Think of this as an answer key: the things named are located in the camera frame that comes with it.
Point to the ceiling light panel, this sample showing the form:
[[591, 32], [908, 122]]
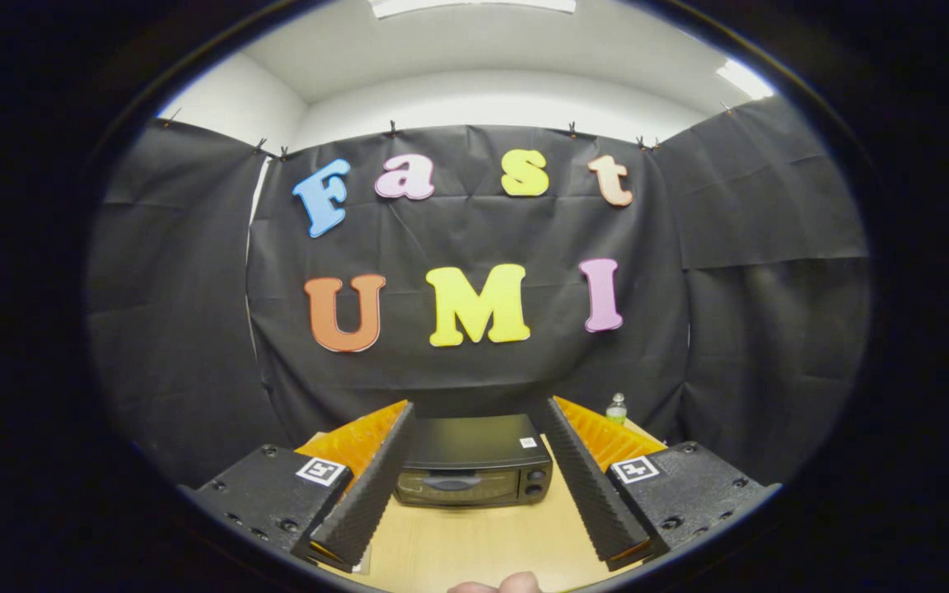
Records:
[[474, 5], [745, 80]]

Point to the green drink bottle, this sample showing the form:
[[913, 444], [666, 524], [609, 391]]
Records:
[[617, 412]]

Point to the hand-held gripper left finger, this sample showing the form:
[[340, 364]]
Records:
[[367, 494]]

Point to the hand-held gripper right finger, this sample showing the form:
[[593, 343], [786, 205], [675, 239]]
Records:
[[594, 494]]

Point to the black backdrop cloth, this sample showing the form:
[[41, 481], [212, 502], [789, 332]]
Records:
[[474, 231]]

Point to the black toaster oven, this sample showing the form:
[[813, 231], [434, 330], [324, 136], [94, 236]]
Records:
[[474, 445]]

